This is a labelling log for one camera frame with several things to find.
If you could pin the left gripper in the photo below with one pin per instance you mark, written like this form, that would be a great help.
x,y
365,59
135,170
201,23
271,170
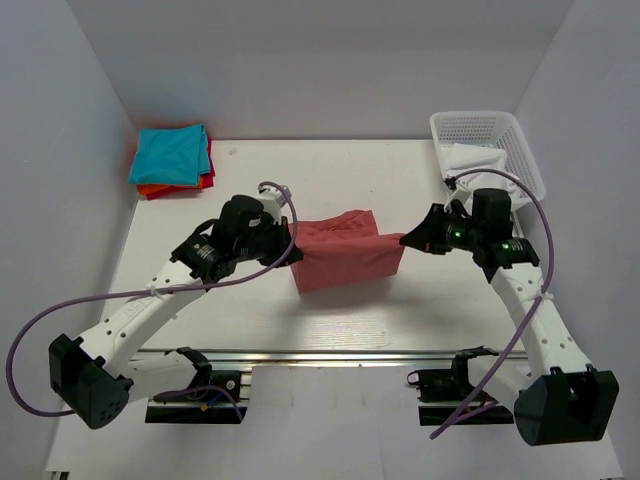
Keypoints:
x,y
283,238

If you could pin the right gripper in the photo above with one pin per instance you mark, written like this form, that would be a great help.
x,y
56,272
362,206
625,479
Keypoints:
x,y
427,235

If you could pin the salmon pink t-shirt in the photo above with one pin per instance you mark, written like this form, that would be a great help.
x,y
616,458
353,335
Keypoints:
x,y
344,250

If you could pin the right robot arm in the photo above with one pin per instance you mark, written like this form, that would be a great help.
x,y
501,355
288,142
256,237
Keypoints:
x,y
563,398

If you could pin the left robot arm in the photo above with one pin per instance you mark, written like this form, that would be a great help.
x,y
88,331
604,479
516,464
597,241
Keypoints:
x,y
97,374

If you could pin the white t-shirt in basket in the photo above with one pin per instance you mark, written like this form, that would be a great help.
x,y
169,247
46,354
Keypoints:
x,y
462,158

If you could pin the folded red t-shirt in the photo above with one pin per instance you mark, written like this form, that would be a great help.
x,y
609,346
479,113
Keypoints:
x,y
212,171

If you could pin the white plastic basket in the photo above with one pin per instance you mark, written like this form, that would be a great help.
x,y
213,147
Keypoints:
x,y
494,129

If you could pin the folded teal t-shirt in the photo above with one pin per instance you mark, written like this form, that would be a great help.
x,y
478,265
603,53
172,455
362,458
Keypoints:
x,y
176,157

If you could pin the folded orange t-shirt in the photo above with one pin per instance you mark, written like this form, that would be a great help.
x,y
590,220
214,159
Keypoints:
x,y
152,192

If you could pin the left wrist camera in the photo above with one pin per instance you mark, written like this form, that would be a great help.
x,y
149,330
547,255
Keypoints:
x,y
273,198

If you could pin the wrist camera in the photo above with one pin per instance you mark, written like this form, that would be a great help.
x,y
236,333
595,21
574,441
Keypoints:
x,y
459,191
273,198

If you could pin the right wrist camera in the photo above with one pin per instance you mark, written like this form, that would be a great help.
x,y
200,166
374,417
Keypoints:
x,y
459,191

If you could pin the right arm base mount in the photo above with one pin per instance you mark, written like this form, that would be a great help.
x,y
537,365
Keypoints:
x,y
439,388

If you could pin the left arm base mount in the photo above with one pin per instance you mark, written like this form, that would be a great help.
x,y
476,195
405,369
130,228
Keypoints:
x,y
213,397

